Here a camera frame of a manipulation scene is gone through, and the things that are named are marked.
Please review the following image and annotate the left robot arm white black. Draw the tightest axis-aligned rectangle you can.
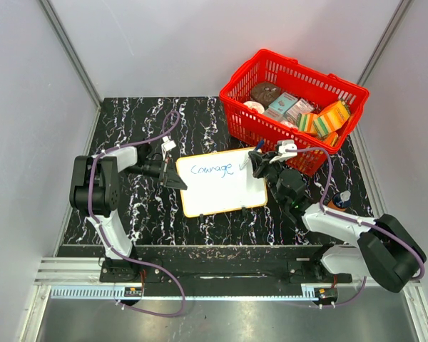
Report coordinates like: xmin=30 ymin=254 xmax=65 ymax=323
xmin=69 ymin=136 xmax=188 ymax=282

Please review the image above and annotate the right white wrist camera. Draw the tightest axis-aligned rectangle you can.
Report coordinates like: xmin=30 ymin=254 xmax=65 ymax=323
xmin=270 ymin=140 xmax=297 ymax=163

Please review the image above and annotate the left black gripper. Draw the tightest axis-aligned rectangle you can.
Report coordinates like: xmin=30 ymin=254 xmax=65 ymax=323
xmin=128 ymin=157 xmax=188 ymax=191

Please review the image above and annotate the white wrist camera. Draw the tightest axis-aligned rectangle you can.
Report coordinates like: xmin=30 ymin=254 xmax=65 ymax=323
xmin=270 ymin=140 xmax=297 ymax=163
xmin=160 ymin=135 xmax=176 ymax=153

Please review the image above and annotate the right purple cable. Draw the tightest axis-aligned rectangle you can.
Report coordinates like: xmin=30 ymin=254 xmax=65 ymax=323
xmin=287 ymin=147 xmax=427 ymax=309

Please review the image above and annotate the yellow green sponge pack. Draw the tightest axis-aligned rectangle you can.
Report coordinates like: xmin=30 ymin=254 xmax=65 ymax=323
xmin=296 ymin=113 xmax=325 ymax=138

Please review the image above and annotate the orange sponge pack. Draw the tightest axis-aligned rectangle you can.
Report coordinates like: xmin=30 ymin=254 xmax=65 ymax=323
xmin=317 ymin=100 xmax=351 ymax=130

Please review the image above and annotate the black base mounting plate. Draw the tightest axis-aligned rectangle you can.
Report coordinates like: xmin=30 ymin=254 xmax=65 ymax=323
xmin=92 ymin=244 xmax=354 ymax=286

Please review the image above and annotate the pink white carton box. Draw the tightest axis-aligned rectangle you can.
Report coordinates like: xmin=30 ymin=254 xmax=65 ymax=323
xmin=284 ymin=99 xmax=315 ymax=123

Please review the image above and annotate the blue capped whiteboard marker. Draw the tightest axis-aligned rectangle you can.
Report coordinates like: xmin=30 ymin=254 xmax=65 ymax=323
xmin=239 ymin=139 xmax=265 ymax=170

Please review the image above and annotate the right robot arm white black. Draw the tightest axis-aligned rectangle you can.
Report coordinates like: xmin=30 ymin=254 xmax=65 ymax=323
xmin=248 ymin=150 xmax=427 ymax=293

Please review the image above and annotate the aluminium frame rail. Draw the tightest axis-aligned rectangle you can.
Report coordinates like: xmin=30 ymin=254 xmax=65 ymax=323
xmin=34 ymin=256 xmax=422 ymax=304

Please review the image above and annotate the brown chocolate muffin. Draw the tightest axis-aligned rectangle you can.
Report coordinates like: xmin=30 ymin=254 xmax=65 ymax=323
xmin=250 ymin=82 xmax=281 ymax=107

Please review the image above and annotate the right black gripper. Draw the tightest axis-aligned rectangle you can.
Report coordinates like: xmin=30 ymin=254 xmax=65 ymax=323
xmin=250 ymin=151 xmax=287 ymax=206

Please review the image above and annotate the teal small carton box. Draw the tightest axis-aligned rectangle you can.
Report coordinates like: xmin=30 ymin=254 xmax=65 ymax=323
xmin=268 ymin=92 xmax=298 ymax=114

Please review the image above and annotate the red plastic shopping basket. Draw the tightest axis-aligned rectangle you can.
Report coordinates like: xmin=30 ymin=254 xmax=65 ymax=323
xmin=220 ymin=49 xmax=370 ymax=176

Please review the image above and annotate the purple cable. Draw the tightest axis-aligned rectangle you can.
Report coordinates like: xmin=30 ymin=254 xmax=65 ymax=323
xmin=85 ymin=110 xmax=186 ymax=318
xmin=287 ymin=147 xmax=427 ymax=309

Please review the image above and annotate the yellow framed whiteboard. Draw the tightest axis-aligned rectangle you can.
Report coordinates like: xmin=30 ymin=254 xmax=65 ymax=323
xmin=176 ymin=147 xmax=268 ymax=218

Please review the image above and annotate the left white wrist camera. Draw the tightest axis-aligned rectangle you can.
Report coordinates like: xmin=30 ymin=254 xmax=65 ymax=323
xmin=160 ymin=135 xmax=176 ymax=153

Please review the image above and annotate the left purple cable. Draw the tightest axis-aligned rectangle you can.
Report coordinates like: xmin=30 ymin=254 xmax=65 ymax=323
xmin=85 ymin=110 xmax=186 ymax=318

